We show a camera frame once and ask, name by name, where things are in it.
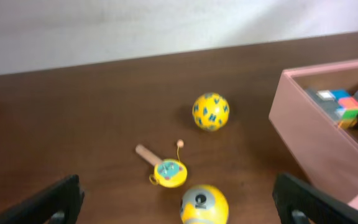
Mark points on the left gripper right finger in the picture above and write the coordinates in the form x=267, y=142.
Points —
x=298, y=202

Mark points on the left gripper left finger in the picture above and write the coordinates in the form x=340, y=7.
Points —
x=59, y=203

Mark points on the yellow one-eyed ball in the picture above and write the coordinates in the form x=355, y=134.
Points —
x=204, y=204

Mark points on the multicolour puzzle cube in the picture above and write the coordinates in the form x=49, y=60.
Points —
x=338, y=104

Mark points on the yellow wooden rattle drum toy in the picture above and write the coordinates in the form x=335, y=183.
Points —
x=169, y=173

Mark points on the yellow ball with blue letters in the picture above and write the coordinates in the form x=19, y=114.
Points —
x=210, y=111

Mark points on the pink cardboard box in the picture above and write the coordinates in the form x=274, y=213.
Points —
x=327, y=153

